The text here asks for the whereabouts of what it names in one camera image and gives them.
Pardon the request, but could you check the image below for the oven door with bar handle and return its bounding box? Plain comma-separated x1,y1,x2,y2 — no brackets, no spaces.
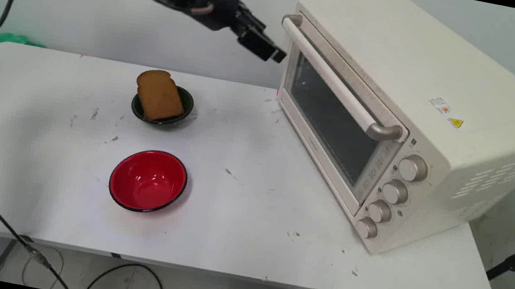
252,11,425,223

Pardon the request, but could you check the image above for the small dark bowl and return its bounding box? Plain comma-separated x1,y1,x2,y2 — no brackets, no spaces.
129,78,197,131

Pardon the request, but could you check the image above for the brown bread slice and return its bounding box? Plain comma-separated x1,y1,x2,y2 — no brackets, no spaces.
130,66,191,126

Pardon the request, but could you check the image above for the cream toaster oven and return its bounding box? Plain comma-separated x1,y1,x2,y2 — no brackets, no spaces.
247,0,515,278

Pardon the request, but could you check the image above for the red bowl with black rim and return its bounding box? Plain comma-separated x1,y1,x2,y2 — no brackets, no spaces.
105,143,192,219

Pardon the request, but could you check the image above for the white label sticker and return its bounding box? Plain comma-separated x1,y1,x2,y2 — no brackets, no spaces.
428,96,453,116

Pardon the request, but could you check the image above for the silver oven knob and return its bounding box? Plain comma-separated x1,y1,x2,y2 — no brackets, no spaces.
380,178,411,207
397,153,430,185
365,198,394,225
355,215,380,241

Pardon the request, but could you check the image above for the black looped floor cable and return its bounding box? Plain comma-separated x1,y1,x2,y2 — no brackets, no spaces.
84,256,171,289

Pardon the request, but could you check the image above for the thin grey wire loop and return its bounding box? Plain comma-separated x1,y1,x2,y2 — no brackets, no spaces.
20,244,68,289

